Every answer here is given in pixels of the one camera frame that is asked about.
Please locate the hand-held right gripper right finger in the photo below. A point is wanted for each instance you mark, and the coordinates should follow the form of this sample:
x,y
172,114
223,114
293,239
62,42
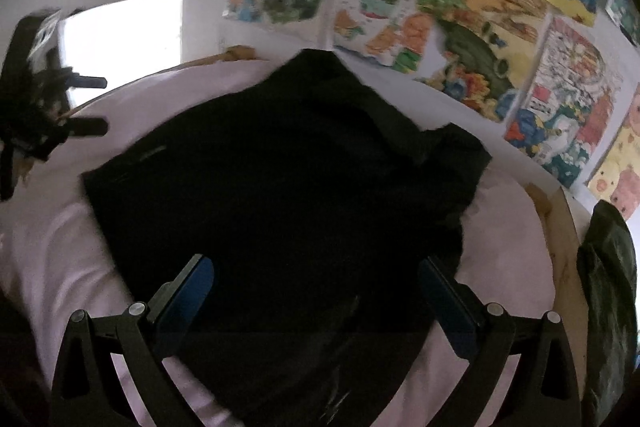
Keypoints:
x,y
450,307

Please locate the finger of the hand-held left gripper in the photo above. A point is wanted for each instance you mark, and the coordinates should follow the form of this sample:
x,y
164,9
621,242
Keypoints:
x,y
89,127
91,82

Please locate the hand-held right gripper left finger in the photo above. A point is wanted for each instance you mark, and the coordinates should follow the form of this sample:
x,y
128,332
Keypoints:
x,y
182,302

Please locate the black jacket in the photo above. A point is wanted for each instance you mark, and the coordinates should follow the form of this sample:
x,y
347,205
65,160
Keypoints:
x,y
275,182

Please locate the bright window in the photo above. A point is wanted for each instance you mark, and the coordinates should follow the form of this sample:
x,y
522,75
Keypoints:
x,y
130,37

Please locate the pink bed sheet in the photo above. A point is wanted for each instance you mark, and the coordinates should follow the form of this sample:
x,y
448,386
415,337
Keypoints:
x,y
45,232

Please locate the dark green garment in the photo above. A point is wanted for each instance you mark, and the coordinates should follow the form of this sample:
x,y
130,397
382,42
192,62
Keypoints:
x,y
607,307

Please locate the wooden bed frame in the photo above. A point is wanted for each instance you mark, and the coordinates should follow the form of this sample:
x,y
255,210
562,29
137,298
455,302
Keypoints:
x,y
565,247

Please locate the yellow pig wall drawing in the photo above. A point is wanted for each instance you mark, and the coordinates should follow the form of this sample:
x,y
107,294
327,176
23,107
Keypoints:
x,y
622,157

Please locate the city collage wall drawing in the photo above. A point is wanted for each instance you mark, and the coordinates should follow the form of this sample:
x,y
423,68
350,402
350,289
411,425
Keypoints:
x,y
565,107

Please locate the yellow green landscape wall drawing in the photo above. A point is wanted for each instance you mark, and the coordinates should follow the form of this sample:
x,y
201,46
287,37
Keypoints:
x,y
480,47

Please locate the red-haired figure wall drawing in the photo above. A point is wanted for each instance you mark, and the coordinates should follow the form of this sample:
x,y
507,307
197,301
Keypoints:
x,y
625,14

